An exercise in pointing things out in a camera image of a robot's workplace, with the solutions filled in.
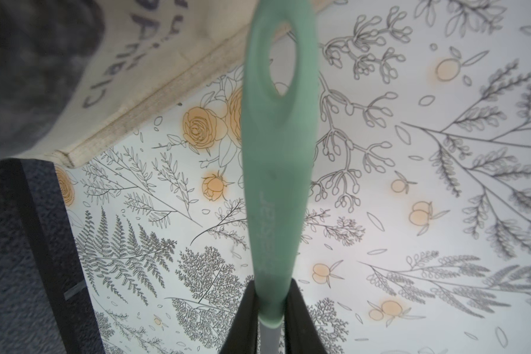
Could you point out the beige canvas tote bag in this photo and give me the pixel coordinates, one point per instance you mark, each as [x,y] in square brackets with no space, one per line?
[76,76]

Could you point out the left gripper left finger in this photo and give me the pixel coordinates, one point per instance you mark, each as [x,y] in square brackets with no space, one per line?
[243,335]

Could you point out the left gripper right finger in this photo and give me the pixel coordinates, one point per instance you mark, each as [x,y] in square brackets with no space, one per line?
[301,336]

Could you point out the grey spatula mint handle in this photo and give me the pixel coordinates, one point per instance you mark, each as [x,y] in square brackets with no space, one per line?
[278,133]

